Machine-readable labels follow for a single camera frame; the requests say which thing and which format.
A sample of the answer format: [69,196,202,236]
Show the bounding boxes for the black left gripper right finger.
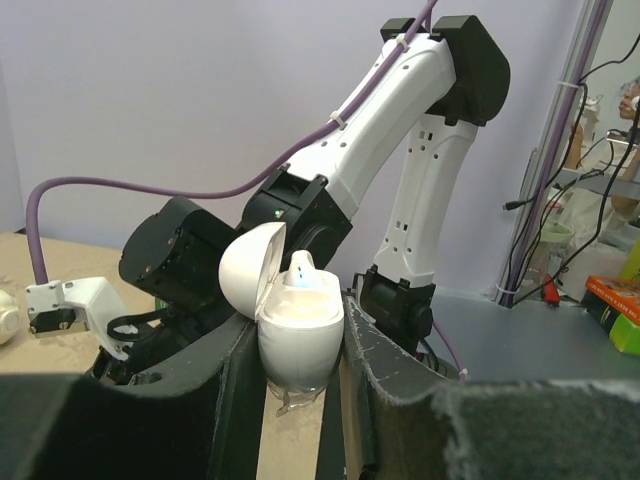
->
[342,296,639,479]

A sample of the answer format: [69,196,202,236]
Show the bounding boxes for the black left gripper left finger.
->
[1,315,260,479]

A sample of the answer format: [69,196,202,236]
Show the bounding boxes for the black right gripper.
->
[86,306,220,385]

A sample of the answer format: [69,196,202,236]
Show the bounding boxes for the white earbud charging case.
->
[218,222,344,417]

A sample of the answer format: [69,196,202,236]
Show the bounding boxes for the green white napa cabbage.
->
[0,290,21,345]

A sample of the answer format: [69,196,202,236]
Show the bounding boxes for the background clutter shelf items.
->
[519,74,640,356]

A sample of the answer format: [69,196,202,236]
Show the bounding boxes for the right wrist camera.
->
[25,277,133,361]

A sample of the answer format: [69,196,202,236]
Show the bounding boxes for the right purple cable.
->
[25,0,471,384]

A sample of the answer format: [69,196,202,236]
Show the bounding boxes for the black background cables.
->
[502,34,640,306]

